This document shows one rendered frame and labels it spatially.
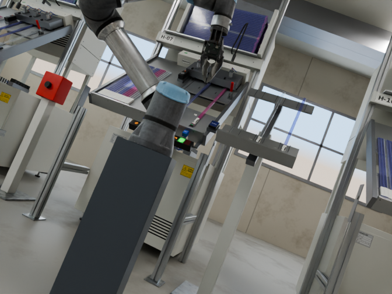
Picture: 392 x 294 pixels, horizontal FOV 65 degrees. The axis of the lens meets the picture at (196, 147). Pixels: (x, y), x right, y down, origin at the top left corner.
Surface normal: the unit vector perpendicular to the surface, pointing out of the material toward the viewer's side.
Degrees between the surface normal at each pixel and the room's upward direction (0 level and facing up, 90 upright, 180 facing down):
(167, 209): 90
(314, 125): 90
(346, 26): 90
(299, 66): 90
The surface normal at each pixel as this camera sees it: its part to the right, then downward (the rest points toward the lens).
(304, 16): -0.02, -0.10
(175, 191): -0.22, -0.18
